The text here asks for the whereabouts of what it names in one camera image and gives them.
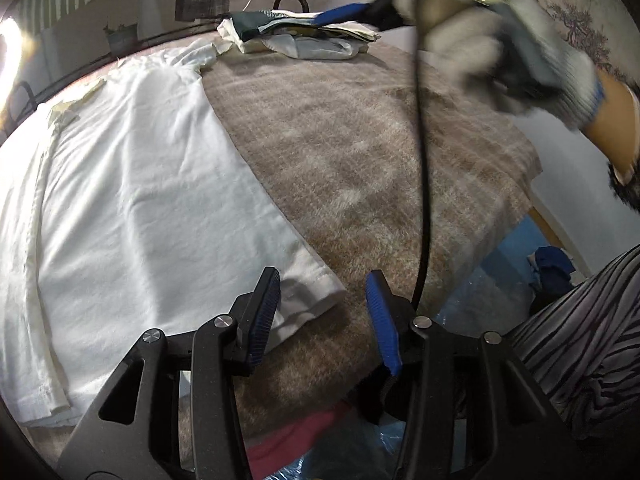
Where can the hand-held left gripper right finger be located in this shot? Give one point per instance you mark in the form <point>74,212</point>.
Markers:
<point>382,320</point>

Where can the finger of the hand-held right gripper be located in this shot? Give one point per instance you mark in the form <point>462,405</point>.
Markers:
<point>345,12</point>

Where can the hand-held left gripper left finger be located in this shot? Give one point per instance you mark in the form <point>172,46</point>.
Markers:
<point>262,320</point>

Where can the white shirt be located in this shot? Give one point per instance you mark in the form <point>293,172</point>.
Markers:
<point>150,185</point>

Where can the person's right forearm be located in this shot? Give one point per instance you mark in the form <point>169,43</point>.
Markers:
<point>612,125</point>

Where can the person's right hand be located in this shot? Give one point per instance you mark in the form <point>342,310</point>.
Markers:
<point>450,25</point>

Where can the dark green garment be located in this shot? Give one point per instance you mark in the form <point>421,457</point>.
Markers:
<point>260,21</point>

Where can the pink cloth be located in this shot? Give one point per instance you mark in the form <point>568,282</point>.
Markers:
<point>300,435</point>

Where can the brown plaid blanket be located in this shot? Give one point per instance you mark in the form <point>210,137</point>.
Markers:
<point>375,160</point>

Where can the blue cloth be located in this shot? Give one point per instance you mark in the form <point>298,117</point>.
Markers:
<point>550,265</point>

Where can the potted plant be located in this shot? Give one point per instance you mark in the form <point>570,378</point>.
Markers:
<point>122,36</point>

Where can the person's striped clothing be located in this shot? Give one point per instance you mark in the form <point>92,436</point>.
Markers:
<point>590,320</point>

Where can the round bright lamp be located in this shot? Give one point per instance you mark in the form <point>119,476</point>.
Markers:
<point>9,60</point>

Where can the landscape wall painting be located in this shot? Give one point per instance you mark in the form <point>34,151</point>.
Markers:
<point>575,0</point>

